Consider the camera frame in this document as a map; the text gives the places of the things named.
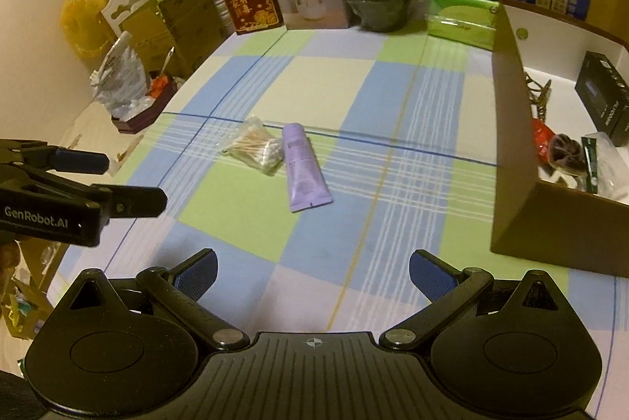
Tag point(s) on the stack of foil plates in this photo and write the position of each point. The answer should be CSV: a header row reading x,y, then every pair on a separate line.
x,y
220,5

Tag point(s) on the orange wrapper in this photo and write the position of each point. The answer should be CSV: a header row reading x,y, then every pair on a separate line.
x,y
159,87

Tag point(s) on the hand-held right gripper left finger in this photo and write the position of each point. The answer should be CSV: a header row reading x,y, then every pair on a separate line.
x,y
196,270

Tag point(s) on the purple tube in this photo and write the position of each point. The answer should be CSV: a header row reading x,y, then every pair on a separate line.
x,y
304,174

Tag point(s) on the red snack packet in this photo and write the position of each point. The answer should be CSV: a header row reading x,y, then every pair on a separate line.
x,y
543,137

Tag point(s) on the checked tablecloth desktop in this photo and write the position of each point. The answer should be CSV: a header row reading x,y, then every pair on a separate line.
x,y
393,204

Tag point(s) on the black product box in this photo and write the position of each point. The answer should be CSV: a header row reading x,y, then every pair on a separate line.
x,y
604,96

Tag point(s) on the brown cardboard box white inside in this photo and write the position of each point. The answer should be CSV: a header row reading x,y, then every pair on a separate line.
x,y
511,155

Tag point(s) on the yellow plastic bag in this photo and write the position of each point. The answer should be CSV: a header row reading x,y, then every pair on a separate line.
x,y
86,17

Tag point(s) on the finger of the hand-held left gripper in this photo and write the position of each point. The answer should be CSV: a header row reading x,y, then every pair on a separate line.
x,y
78,160
137,201

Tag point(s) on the brown carton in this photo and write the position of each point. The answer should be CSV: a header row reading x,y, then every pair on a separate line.
x,y
189,22

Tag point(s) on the black and green tube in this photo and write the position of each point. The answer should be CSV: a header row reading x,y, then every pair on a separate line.
x,y
591,164

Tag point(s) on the dark brown scrunchie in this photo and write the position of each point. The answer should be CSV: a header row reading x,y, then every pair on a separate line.
x,y
565,152

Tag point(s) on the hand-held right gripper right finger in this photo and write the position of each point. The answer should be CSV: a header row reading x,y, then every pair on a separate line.
x,y
432,272

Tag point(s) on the dark red octagonal box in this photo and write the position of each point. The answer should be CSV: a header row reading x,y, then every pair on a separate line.
x,y
137,118

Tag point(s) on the metal spoon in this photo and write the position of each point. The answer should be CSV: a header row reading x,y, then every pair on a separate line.
x,y
167,64

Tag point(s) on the green tissue pack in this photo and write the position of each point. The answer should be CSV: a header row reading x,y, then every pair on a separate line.
x,y
457,22

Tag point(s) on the clear bag of white picks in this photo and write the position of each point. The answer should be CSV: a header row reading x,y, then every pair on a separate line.
x,y
614,174

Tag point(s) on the bag of cotton swabs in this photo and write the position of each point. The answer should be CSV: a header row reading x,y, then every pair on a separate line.
x,y
250,145

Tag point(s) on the cardboard box with clutter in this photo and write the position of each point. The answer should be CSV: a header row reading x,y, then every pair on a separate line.
x,y
24,302

